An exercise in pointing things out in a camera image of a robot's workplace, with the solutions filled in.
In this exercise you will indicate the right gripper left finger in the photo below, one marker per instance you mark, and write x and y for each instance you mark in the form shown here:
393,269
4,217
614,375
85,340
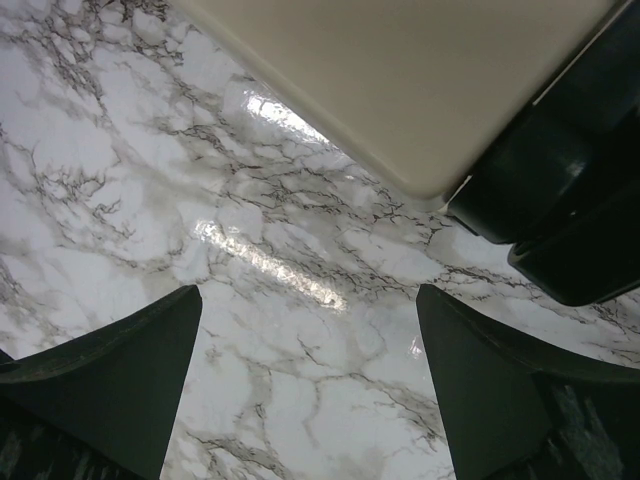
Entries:
103,405

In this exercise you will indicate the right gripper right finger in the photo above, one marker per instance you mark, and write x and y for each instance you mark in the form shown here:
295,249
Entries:
516,407

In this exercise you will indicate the beige three-tier shelf rack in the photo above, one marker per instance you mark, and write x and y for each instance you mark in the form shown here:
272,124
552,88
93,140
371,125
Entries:
519,118

